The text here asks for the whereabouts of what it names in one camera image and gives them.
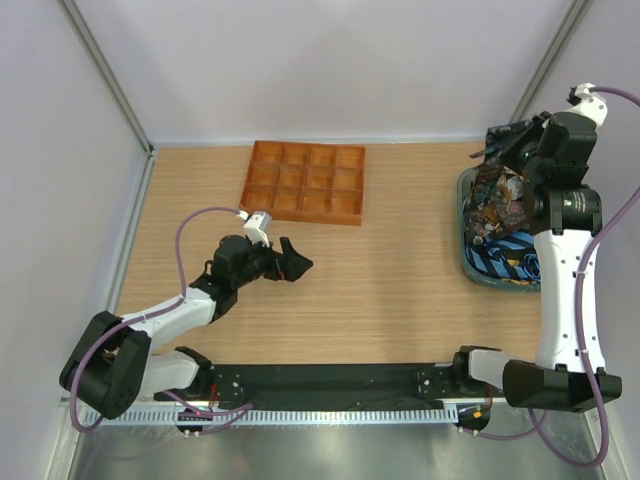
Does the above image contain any teal plastic basket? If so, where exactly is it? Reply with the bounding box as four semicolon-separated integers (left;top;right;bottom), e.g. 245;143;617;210
456;165;544;294

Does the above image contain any purple cable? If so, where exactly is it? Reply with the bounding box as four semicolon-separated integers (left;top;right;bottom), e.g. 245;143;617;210
68;206;254;435
469;86;640;469

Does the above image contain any orange compartment tray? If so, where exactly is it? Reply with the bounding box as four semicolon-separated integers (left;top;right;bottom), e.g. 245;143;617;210
239;140;366;226

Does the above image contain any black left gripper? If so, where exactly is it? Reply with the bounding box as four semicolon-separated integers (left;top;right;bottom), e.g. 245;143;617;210
232;233;312;289

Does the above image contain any blue striped tie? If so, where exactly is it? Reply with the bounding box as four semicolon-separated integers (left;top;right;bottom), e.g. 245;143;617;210
464;230;540;285

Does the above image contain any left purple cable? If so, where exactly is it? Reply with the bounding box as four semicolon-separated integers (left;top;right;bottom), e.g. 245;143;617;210
68;206;254;435

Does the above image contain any white slotted cable duct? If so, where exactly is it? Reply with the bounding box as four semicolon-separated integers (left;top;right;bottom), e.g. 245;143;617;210
101;404;459;427

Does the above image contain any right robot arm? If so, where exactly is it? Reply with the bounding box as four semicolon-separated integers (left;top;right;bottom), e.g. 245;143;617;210
450;91;622;412

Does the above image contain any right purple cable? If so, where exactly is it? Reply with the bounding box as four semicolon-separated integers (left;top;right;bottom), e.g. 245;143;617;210
469;86;640;469

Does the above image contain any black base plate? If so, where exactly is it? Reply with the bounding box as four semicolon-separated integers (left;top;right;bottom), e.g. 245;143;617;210
154;363;502;430

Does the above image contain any navy floral tie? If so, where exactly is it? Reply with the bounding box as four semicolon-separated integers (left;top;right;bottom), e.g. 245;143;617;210
463;164;529;245

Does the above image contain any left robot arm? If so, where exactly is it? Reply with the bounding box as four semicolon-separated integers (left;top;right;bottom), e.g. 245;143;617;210
59;235;313;420

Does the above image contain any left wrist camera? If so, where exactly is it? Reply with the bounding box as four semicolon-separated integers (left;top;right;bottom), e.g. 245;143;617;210
243;211;272;247

